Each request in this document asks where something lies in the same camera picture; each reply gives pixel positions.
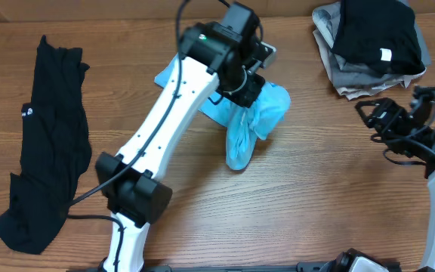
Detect light blue t-shirt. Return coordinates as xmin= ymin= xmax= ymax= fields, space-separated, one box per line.
xmin=154 ymin=59 xmax=292 ymax=172

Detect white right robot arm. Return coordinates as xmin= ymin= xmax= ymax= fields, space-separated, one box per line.
xmin=355 ymin=97 xmax=435 ymax=271

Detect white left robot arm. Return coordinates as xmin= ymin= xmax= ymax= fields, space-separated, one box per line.
xmin=95 ymin=22 xmax=276 ymax=271

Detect folded beige garment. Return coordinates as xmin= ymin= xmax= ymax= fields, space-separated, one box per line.
xmin=313 ymin=29 xmax=427 ymax=100

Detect folded grey garment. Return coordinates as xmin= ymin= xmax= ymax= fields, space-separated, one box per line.
xmin=312 ymin=1 xmax=430 ymax=86

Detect black garment on left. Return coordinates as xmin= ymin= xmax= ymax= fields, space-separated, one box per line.
xmin=0 ymin=38 xmax=92 ymax=255

